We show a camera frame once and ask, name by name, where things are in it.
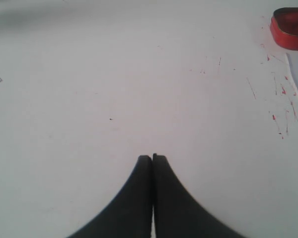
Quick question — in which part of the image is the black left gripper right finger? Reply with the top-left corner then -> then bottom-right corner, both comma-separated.
152,154 -> 243,238

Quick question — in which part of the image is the red ink paste tin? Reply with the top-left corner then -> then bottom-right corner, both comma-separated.
270,7 -> 298,51

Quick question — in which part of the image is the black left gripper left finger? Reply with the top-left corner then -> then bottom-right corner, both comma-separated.
70,155 -> 152,238

